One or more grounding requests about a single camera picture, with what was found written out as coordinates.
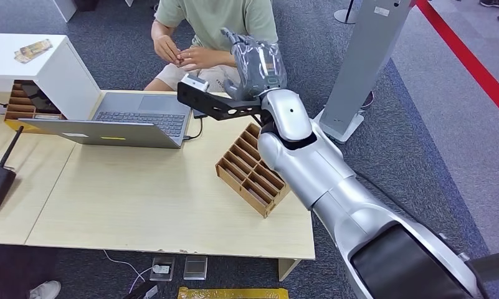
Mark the person's right hand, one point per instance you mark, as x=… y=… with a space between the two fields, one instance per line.
x=166 y=47

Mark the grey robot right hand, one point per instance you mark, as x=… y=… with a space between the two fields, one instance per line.
x=259 y=66

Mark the person's left hand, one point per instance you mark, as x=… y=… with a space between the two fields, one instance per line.
x=197 y=58

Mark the wooden slotted card organizer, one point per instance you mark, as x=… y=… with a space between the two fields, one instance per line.
x=251 y=177

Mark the person's left forearm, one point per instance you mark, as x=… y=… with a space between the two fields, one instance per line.
x=224 y=60

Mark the person's right forearm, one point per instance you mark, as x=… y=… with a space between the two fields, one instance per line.
x=159 y=29

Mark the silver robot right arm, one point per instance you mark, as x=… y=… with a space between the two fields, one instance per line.
x=315 y=173

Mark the person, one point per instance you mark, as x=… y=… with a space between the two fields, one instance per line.
x=216 y=18

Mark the small black external drive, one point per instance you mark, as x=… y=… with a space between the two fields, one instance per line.
x=199 y=114

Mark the grey open laptop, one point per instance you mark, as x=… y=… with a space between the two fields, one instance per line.
x=146 y=115

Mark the grey stanchion base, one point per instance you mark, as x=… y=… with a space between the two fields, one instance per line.
x=343 y=16

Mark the grey kiosk stand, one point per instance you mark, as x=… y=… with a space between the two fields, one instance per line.
x=360 y=62

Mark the white cabinet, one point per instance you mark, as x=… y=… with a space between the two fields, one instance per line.
x=63 y=78

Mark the white furniture panel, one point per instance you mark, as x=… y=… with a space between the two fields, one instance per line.
x=65 y=8

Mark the stack of printed cards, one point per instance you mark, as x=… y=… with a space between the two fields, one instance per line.
x=32 y=50

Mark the black object in organizer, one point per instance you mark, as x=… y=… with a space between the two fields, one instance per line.
x=40 y=101

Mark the wooden organizer under cabinet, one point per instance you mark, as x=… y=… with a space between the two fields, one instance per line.
x=16 y=108

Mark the yellow sheet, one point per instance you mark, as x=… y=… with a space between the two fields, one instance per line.
x=24 y=127

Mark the wooden desk leg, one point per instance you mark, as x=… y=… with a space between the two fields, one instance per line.
x=287 y=268

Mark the closed floor socket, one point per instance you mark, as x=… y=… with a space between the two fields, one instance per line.
x=195 y=268

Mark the floor socket with plug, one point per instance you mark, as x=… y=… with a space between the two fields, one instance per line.
x=162 y=268

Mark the yellow wrapped package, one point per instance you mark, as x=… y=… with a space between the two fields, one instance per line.
x=232 y=294

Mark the black power adapter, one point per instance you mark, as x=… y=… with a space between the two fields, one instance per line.
x=144 y=292

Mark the white shoe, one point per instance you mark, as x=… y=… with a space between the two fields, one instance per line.
x=46 y=290

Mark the dark grey bar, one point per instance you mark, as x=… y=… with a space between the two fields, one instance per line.
x=492 y=266

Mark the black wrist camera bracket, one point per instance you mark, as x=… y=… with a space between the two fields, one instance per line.
x=216 y=105

